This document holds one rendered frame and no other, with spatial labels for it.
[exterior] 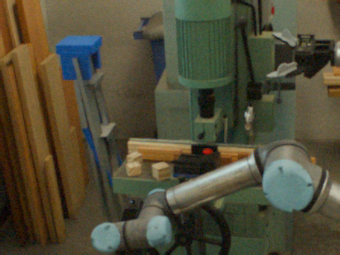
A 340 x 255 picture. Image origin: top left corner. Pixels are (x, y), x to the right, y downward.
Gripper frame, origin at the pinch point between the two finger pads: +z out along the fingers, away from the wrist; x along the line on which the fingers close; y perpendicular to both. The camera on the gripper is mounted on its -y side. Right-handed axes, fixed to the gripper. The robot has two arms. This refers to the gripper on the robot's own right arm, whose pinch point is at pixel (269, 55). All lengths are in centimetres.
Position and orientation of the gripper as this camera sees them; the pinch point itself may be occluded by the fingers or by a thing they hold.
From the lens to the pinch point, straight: 211.4
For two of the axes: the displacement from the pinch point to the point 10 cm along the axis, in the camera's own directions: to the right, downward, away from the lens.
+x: -1.4, 9.1, -3.8
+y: -1.7, -4.0, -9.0
